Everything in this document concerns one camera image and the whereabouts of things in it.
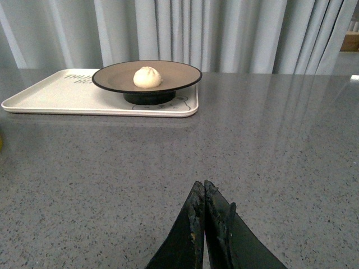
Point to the right gripper worn black right finger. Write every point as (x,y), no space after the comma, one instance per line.
(230,242)

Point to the grey pleated curtain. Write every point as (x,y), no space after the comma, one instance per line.
(289,37)

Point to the right gripper worn black left finger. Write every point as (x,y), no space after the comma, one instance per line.
(184,245)

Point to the cream bear print tray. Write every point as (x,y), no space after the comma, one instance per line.
(71,91)

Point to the white steamed bun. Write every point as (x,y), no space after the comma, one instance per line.
(147,77)

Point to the yellow rimmed wooden steamer basket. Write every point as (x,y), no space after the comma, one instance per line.
(1,142)

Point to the wooden box in background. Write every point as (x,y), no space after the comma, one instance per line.
(350,42)

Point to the beige plate with black rim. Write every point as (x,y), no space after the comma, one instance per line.
(119,78)

